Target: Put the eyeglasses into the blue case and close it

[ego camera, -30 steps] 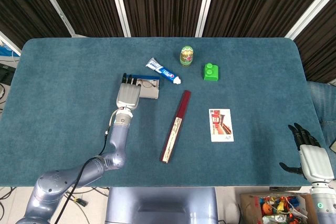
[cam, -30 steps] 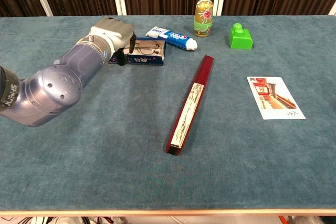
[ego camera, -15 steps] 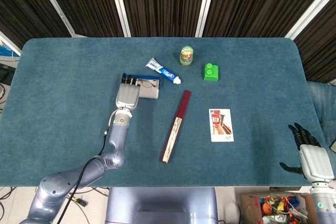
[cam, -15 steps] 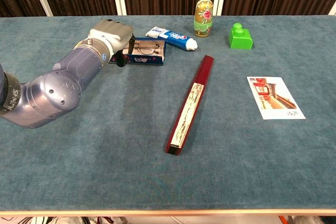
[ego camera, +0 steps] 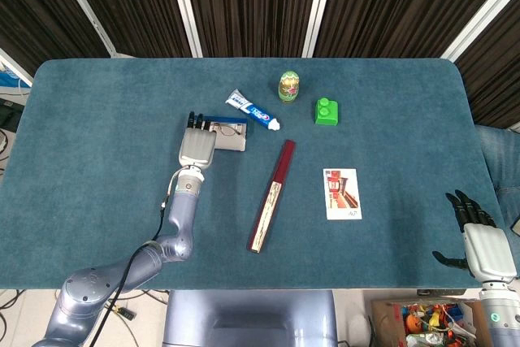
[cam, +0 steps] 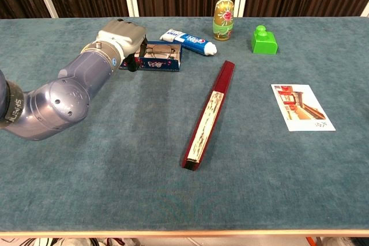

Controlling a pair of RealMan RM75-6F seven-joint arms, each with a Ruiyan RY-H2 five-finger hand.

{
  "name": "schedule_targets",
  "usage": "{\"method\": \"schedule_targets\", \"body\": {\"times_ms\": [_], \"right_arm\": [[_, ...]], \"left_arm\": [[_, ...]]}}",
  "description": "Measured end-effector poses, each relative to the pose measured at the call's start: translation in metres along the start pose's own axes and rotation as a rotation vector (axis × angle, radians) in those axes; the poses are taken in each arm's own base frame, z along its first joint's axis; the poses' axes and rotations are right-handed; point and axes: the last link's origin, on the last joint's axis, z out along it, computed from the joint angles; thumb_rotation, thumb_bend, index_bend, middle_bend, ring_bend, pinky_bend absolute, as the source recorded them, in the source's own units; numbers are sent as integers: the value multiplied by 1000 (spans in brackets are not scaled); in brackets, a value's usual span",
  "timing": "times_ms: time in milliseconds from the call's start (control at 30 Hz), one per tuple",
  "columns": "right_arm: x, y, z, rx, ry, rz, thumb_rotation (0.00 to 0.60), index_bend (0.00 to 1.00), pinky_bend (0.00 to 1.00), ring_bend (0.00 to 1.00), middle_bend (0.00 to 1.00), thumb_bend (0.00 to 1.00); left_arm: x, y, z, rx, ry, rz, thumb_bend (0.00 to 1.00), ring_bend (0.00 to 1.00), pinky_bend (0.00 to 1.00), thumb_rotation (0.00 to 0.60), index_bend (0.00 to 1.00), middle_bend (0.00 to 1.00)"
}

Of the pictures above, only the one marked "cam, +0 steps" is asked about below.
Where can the wire-frame eyeglasses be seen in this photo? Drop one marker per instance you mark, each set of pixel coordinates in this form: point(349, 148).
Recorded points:
point(161, 51)

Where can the dark red folded fan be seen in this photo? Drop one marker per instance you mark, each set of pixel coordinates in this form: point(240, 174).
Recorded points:
point(222, 81)

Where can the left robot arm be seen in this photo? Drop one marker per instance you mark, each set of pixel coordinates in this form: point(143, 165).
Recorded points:
point(57, 105)

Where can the red picture postcard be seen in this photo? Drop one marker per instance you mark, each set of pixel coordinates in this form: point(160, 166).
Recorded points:
point(299, 107)

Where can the blue white toothpaste tube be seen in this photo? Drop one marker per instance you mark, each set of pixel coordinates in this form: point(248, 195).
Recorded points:
point(190, 41)

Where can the teal table cloth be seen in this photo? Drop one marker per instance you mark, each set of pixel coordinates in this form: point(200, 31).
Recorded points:
point(86, 171)

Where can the cardboard box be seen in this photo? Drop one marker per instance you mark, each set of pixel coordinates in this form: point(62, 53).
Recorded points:
point(158, 64)

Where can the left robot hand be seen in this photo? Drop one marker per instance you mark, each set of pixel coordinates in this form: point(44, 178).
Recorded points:
point(121, 34)

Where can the green toy building block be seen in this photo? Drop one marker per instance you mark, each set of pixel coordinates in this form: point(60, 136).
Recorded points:
point(263, 45)

